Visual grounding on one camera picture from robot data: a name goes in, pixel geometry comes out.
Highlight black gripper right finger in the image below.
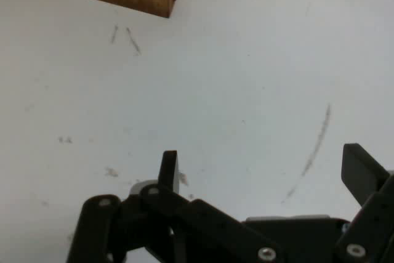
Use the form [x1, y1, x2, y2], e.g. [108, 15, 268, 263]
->
[334, 143, 394, 263]

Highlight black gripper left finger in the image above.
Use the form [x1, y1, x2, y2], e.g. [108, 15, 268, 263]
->
[66, 150, 286, 263]

